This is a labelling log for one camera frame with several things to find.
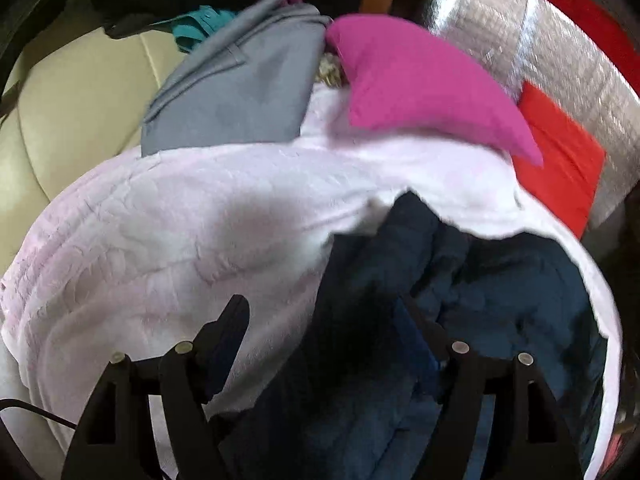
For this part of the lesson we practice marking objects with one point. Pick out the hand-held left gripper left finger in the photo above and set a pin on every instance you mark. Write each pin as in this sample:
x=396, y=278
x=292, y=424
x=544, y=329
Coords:
x=222, y=355

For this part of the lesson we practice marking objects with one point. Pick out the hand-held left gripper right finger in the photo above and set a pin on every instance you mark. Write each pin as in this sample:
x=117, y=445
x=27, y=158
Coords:
x=415, y=340

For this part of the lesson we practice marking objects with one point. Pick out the navy blue coat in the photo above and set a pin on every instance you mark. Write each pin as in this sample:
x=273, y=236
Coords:
x=360, y=310

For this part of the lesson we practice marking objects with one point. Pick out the white fleece blanket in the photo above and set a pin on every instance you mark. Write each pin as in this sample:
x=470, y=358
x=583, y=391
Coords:
x=175, y=225

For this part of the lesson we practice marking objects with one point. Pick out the red pillow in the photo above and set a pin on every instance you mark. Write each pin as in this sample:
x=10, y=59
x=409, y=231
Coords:
x=560, y=160

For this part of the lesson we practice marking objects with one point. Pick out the magenta pillow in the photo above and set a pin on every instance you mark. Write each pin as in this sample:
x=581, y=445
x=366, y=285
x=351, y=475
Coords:
x=425, y=85

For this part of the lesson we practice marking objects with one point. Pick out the grey garment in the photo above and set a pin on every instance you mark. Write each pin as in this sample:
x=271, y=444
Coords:
x=240, y=80

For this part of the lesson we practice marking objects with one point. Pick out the cream leather sofa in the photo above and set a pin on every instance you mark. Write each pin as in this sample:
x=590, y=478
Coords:
x=75, y=110

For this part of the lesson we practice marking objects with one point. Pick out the silver foil insulation panel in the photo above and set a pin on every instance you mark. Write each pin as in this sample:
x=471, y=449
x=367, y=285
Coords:
x=550, y=45

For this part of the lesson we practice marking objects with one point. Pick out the teal garment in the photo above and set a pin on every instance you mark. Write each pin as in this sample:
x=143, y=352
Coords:
x=200, y=22

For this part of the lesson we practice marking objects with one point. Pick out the black garment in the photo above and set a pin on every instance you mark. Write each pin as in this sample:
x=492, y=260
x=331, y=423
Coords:
x=150, y=10

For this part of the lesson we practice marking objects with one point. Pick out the red blanket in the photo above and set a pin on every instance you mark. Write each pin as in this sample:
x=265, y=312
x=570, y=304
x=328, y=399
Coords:
x=590, y=10

